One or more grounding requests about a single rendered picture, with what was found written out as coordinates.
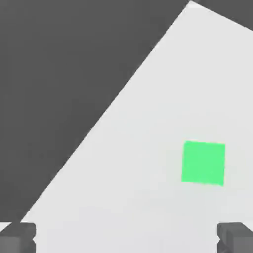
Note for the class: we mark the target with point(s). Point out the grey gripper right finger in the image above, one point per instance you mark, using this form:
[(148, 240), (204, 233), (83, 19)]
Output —
[(235, 239)]

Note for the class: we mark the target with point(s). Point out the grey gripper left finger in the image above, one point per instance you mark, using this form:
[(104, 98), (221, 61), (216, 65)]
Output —
[(16, 238)]

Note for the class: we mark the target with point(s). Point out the small green cube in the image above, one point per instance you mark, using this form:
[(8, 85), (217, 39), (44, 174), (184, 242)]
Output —
[(203, 163)]

